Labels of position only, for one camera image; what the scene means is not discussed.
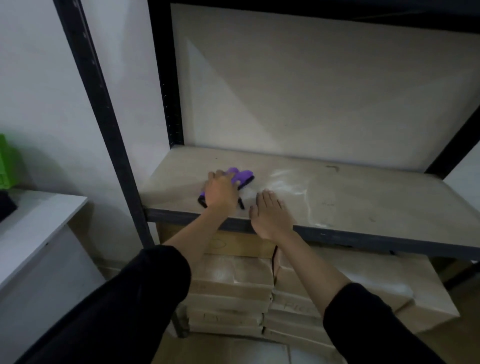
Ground person's left hand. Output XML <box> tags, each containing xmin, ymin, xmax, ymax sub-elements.
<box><xmin>203</xmin><ymin>169</ymin><xmax>242</xmax><ymax>216</ymax></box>

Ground black metal shelving rack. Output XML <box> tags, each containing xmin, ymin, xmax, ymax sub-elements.
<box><xmin>52</xmin><ymin>0</ymin><xmax>480</xmax><ymax>339</ymax></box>

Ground beige shelf board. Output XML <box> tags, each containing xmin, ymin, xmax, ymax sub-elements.
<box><xmin>139</xmin><ymin>145</ymin><xmax>480</xmax><ymax>249</ymax></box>

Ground stack of flat cardboard boxes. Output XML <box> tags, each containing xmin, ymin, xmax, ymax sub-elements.
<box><xmin>175</xmin><ymin>253</ymin><xmax>338</xmax><ymax>356</ymax></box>

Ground brown cardboard box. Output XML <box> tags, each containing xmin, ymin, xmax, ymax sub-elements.
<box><xmin>157</xmin><ymin>222</ymin><xmax>279</xmax><ymax>260</ymax></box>

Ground person's right hand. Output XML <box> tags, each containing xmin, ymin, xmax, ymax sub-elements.
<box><xmin>248</xmin><ymin>189</ymin><xmax>295</xmax><ymax>242</ymax></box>

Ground large pale cardboard box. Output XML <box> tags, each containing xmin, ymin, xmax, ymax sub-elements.
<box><xmin>273</xmin><ymin>245</ymin><xmax>461</xmax><ymax>335</ymax></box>

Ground purple and black cleaning brush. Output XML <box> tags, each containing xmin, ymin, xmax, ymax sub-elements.
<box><xmin>197</xmin><ymin>167</ymin><xmax>256</xmax><ymax>210</ymax></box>

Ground green plastic object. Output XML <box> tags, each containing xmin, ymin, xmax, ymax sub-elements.
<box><xmin>0</xmin><ymin>134</ymin><xmax>21</xmax><ymax>190</ymax></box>

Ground white table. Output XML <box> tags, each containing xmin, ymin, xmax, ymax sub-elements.
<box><xmin>0</xmin><ymin>188</ymin><xmax>106</xmax><ymax>364</ymax></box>

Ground black object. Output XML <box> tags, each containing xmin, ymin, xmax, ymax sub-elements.
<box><xmin>0</xmin><ymin>190</ymin><xmax>18</xmax><ymax>223</ymax></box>

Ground person's left forearm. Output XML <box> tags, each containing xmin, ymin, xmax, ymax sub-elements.
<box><xmin>15</xmin><ymin>205</ymin><xmax>235</xmax><ymax>364</ymax></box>

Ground person's right forearm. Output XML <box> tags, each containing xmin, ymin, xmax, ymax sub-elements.
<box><xmin>275</xmin><ymin>230</ymin><xmax>448</xmax><ymax>364</ymax></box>

